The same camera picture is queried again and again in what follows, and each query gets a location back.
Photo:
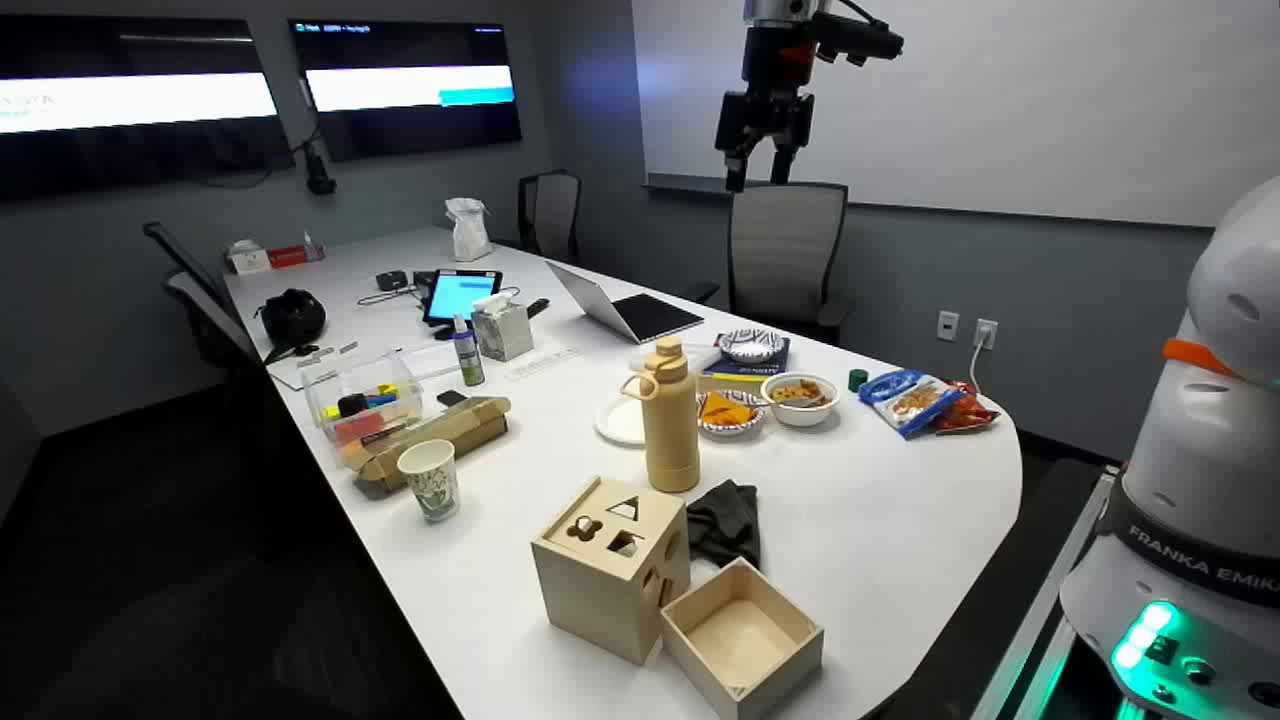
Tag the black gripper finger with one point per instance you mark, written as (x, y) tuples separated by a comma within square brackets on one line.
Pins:
[(788, 133), (734, 142)]

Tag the black towel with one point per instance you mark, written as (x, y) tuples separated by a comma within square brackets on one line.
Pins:
[(727, 520)]

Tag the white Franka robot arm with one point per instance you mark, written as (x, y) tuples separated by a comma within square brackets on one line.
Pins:
[(1220, 424)]

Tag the green bottle cap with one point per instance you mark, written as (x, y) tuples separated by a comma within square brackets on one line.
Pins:
[(857, 379)]

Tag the small green-labelled bottle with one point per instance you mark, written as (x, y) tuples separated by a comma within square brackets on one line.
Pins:
[(471, 357)]

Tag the grey mesh office chair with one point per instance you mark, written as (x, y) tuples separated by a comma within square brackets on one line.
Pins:
[(550, 214), (785, 252)]

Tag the black laptop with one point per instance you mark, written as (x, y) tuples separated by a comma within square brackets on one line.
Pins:
[(640, 313)]

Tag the empty blue patterned paper bowl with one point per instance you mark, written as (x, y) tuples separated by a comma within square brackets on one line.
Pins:
[(750, 345)]

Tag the blue artificial intelligence book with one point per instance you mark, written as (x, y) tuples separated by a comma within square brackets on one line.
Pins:
[(721, 362)]

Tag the white whiteboard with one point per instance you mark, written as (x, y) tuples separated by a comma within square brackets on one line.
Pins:
[(1042, 94)]

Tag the white bowl with crackers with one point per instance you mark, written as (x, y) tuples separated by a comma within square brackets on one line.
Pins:
[(799, 399)]

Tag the patterned bowl with orange chips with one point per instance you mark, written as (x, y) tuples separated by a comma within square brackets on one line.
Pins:
[(729, 412)]

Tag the white plastic bag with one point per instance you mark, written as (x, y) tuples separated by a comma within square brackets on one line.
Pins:
[(465, 228)]

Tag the blue snack bag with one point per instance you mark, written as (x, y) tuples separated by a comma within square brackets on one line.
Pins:
[(908, 403)]

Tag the white carton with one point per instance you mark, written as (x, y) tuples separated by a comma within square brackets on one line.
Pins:
[(500, 331)]

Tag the white paper plate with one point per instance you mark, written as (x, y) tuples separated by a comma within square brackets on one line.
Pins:
[(618, 424)]

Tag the tablet with lit screen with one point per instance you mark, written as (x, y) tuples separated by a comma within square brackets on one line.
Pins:
[(463, 292)]

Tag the red snack bag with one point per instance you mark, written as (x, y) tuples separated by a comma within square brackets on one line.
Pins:
[(971, 412)]

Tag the brown cardboard package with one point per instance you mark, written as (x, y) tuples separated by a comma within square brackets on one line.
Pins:
[(424, 441)]

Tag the wooden shape sorter box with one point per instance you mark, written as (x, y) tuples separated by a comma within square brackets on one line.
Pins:
[(604, 567)]

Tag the clear plastic marker container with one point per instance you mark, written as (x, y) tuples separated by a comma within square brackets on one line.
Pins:
[(362, 403)]

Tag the patterned paper cup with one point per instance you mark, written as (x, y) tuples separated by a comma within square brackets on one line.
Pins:
[(428, 483)]

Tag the red box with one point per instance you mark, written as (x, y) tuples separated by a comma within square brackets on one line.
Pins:
[(289, 252)]

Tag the black bag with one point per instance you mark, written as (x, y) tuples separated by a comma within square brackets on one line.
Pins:
[(294, 323)]

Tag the open wooden box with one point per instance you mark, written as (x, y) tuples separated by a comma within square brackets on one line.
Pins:
[(741, 641)]

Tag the small white box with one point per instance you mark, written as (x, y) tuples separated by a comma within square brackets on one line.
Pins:
[(250, 259)]

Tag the robot mounting stand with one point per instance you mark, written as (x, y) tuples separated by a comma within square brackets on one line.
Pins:
[(1047, 625)]

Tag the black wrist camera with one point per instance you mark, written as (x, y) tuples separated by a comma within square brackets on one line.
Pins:
[(860, 38)]

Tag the white wall outlet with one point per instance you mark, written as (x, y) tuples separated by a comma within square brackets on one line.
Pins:
[(951, 325), (986, 335)]

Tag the wall monitor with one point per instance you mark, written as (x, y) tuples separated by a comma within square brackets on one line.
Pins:
[(407, 86), (124, 104)]

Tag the black conference camera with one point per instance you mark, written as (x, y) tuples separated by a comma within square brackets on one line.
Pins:
[(319, 165)]

